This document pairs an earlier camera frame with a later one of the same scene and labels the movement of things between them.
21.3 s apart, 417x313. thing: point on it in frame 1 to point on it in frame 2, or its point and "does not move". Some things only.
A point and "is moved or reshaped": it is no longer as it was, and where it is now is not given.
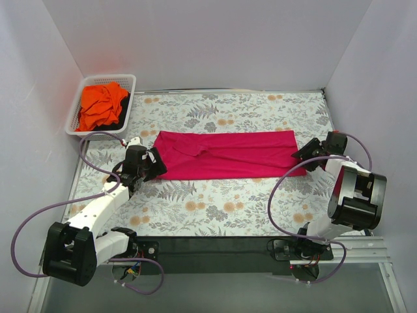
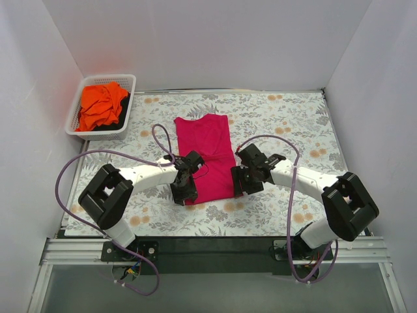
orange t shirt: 100,104 does not move
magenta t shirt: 226,155 is moved or reshaped
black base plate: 227,255 does not move
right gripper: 313,154 to 243,182
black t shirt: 121,119 does not move
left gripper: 151,163 to 184,192
